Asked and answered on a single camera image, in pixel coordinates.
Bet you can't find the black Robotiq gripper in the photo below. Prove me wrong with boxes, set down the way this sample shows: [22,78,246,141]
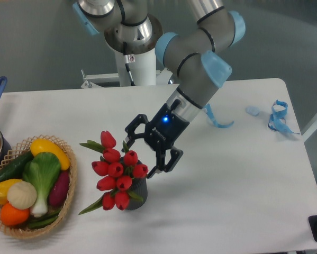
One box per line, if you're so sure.
[124,103,190,179]

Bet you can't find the dark grey ribbed vase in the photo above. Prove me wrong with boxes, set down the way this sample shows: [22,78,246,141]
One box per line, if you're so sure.
[121,158,149,211]

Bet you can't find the red tulip bouquet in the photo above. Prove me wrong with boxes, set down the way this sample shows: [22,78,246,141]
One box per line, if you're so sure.
[79,131,139,215]

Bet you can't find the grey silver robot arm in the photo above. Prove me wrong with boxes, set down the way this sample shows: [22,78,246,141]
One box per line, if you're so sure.
[73,1,246,176]

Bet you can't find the blue ribbon strip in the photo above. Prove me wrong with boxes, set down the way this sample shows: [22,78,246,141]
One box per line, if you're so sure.
[203,103,234,129]

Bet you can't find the small pale blue cap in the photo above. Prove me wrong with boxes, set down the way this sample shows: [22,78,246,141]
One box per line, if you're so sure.
[246,106,260,116]

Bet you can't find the purple sweet potato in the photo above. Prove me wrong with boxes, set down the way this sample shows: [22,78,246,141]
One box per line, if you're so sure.
[48,171,69,207]

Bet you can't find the tangled blue ribbon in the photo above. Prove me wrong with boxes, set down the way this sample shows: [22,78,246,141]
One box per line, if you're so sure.
[267,100,300,134]

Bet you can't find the yellow squash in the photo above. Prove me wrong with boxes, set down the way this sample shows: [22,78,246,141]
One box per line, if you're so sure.
[30,138,70,170]

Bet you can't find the green bok choy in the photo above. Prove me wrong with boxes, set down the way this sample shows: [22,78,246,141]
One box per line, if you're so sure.
[23,152,61,217]

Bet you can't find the woven wicker basket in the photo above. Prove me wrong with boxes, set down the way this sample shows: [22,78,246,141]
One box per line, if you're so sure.
[0,134,77,239]

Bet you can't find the dark green cucumber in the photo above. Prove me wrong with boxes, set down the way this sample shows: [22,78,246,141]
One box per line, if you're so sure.
[0,151,34,182]

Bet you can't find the green bean pods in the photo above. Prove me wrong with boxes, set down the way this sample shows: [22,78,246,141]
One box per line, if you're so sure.
[26,210,60,230]

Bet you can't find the white garlic bulb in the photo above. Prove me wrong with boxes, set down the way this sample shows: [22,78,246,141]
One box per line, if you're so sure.
[7,181,37,210]

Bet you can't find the orange fruit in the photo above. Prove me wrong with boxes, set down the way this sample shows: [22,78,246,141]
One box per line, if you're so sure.
[0,203,30,226]

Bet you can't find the yellow bell pepper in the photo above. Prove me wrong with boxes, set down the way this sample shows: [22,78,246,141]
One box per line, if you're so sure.
[0,179,22,205]

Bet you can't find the white metal base bracket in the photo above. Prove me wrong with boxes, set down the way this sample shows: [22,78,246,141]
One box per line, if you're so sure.
[80,68,178,89]

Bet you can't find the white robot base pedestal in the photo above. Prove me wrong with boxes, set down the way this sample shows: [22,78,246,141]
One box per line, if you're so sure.
[114,49,156,87]

